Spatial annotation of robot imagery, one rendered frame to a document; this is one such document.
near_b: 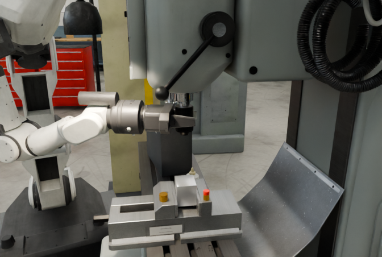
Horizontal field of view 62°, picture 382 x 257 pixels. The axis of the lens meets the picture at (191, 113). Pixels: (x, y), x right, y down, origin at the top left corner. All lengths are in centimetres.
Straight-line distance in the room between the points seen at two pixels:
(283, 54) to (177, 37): 23
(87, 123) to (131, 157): 193
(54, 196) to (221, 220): 93
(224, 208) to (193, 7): 52
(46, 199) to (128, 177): 128
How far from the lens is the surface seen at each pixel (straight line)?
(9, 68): 136
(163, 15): 68
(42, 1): 104
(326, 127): 92
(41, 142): 94
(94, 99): 83
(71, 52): 533
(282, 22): 72
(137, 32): 75
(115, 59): 251
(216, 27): 66
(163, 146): 114
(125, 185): 285
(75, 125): 83
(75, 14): 65
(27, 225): 172
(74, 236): 153
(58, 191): 160
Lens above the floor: 148
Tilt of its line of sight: 17 degrees down
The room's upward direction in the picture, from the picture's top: straight up
